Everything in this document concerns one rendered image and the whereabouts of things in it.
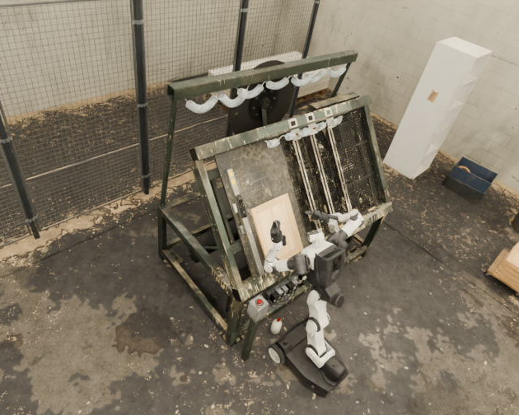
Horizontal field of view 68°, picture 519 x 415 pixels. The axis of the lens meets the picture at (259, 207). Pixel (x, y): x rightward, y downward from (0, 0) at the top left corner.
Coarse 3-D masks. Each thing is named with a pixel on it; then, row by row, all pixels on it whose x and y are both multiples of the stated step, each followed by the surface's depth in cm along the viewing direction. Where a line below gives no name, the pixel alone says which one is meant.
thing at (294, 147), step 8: (288, 120) 344; (296, 120) 350; (304, 128) 339; (288, 136) 354; (296, 136) 349; (288, 144) 357; (296, 144) 355; (296, 152) 354; (296, 160) 357; (296, 168) 361; (304, 168) 360; (304, 176) 362; (304, 184) 360; (304, 192) 364; (304, 200) 368; (312, 200) 366; (312, 208) 366; (312, 224) 371
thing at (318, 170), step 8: (312, 120) 362; (312, 128) 362; (312, 136) 367; (312, 144) 366; (312, 152) 370; (312, 160) 373; (320, 160) 373; (320, 168) 374; (320, 176) 372; (320, 184) 376; (320, 192) 380; (328, 192) 378; (328, 200) 378; (328, 208) 380; (328, 224) 388; (336, 224) 384
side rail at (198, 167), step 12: (192, 168) 306; (204, 168) 301; (204, 180) 301; (204, 192) 304; (204, 204) 312; (216, 204) 307; (216, 216) 307; (216, 228) 311; (216, 240) 318; (228, 240) 313; (228, 252) 313; (228, 264) 316; (228, 276) 324; (240, 276) 320
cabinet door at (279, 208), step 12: (264, 204) 339; (276, 204) 347; (288, 204) 355; (252, 216) 332; (264, 216) 339; (276, 216) 347; (288, 216) 355; (264, 228) 339; (288, 228) 355; (264, 240) 339; (288, 240) 355; (300, 240) 363; (264, 252) 339; (288, 252) 355
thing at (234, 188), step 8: (232, 176) 317; (232, 184) 317; (232, 192) 320; (240, 216) 324; (248, 224) 326; (248, 232) 326; (248, 240) 328; (256, 248) 331; (256, 256) 331; (256, 264) 331
